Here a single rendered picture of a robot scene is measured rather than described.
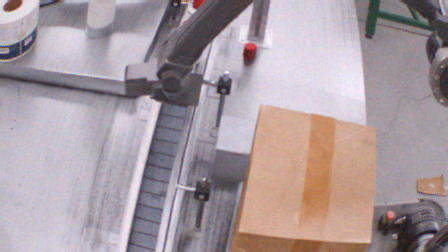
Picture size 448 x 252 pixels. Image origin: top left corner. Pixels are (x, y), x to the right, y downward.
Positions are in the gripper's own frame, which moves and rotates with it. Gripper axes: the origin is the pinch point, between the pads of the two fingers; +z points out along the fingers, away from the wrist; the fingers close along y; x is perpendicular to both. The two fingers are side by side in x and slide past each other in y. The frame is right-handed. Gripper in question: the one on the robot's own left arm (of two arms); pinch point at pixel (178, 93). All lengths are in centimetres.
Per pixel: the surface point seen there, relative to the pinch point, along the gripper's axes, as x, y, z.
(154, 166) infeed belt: 16.4, 1.8, -6.3
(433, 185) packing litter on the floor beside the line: 3, -110, 120
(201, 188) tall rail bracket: 19.2, -8.8, -20.4
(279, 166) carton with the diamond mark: 13.8, -21.1, -35.5
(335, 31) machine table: -33, -38, 43
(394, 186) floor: 6, -85, 119
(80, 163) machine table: 19.5, 20.2, -2.6
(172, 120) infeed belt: 5.6, 0.4, 2.9
